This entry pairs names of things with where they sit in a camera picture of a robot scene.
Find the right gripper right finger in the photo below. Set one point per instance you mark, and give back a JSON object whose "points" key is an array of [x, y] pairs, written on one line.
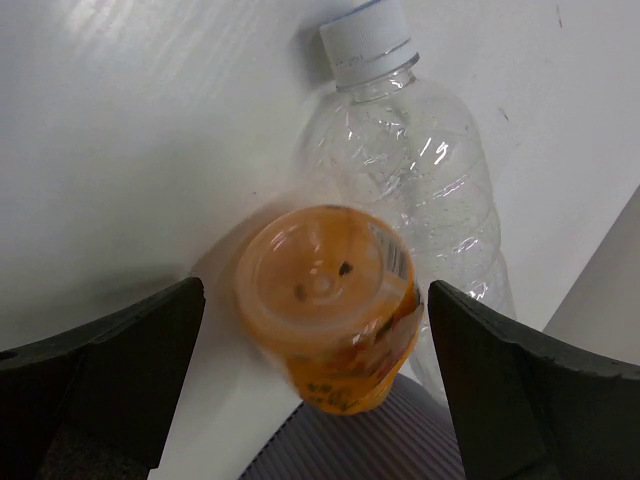
{"points": [[528, 406]]}

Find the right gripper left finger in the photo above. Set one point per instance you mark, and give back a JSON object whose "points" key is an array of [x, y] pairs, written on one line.
{"points": [[97, 401]]}

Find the orange juice bottle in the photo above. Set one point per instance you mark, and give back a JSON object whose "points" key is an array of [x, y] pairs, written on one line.
{"points": [[329, 293]]}

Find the clear unlabelled plastic bottle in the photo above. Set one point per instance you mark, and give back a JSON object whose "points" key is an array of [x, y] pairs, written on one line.
{"points": [[407, 151]]}

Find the grey mesh waste bin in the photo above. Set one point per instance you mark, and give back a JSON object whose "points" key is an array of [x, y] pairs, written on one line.
{"points": [[409, 436]]}

